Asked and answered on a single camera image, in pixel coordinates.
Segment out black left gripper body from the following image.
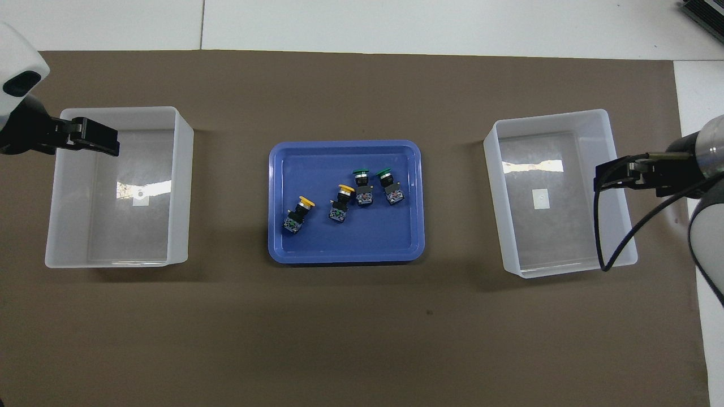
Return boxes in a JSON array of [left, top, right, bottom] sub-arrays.
[[0, 93, 74, 156]]

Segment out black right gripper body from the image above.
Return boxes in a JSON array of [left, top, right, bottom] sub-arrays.
[[639, 133, 708, 200]]

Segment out yellow push button switch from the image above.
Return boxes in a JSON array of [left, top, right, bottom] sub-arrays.
[[328, 184, 356, 224], [283, 195, 316, 235]]

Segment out green push button switch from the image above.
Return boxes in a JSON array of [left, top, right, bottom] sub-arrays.
[[376, 167, 406, 206], [352, 168, 375, 207]]

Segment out translucent white plastic box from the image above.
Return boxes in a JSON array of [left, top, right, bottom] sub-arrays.
[[484, 109, 639, 279], [45, 106, 195, 269]]

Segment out black finned device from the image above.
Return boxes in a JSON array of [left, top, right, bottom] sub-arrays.
[[680, 0, 724, 30]]

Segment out blue plastic tray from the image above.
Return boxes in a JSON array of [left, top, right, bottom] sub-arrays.
[[268, 140, 425, 265]]

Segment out brown table mat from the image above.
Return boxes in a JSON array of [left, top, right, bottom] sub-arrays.
[[0, 50, 711, 407]]

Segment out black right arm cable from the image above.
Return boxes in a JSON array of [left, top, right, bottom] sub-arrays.
[[593, 151, 724, 273]]

